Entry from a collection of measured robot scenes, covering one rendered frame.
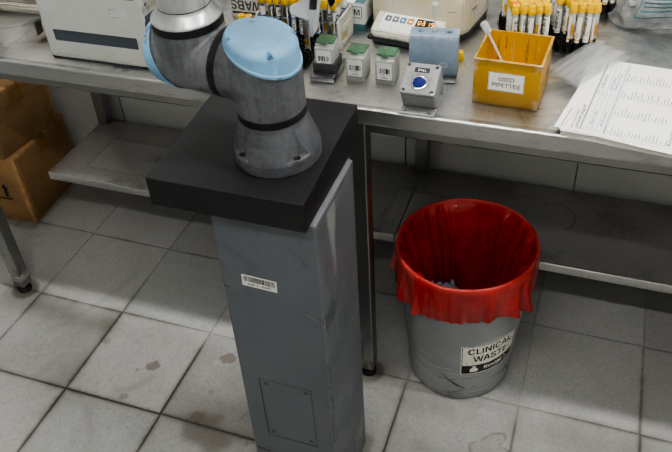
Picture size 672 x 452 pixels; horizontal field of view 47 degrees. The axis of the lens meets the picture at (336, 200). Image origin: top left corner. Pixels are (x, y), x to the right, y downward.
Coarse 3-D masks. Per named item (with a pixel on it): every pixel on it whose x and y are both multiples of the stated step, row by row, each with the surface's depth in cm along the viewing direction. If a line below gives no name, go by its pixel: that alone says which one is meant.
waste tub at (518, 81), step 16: (496, 32) 157; (512, 32) 156; (480, 48) 151; (512, 48) 158; (528, 48) 157; (544, 48) 155; (480, 64) 149; (496, 64) 147; (512, 64) 146; (528, 64) 145; (544, 64) 145; (480, 80) 151; (496, 80) 149; (512, 80) 148; (528, 80) 147; (544, 80) 152; (480, 96) 153; (496, 96) 151; (512, 96) 150; (528, 96) 149
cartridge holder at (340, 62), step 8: (320, 64) 163; (328, 64) 162; (336, 64) 163; (344, 64) 168; (312, 72) 165; (320, 72) 164; (328, 72) 164; (336, 72) 164; (312, 80) 164; (320, 80) 163; (328, 80) 163
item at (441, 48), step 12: (420, 36) 157; (432, 36) 156; (444, 36) 156; (456, 36) 156; (420, 48) 159; (432, 48) 158; (444, 48) 157; (456, 48) 157; (420, 60) 160; (432, 60) 160; (444, 60) 159; (456, 60) 158; (444, 72) 161; (456, 72) 160
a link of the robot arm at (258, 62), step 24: (240, 24) 119; (264, 24) 119; (216, 48) 119; (240, 48) 115; (264, 48) 115; (288, 48) 116; (216, 72) 119; (240, 72) 116; (264, 72) 115; (288, 72) 117; (240, 96) 120; (264, 96) 118; (288, 96) 120; (264, 120) 121
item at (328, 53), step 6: (336, 42) 163; (318, 48) 161; (324, 48) 161; (330, 48) 161; (336, 48) 163; (318, 54) 162; (324, 54) 162; (330, 54) 161; (336, 54) 164; (318, 60) 163; (324, 60) 163; (330, 60) 162
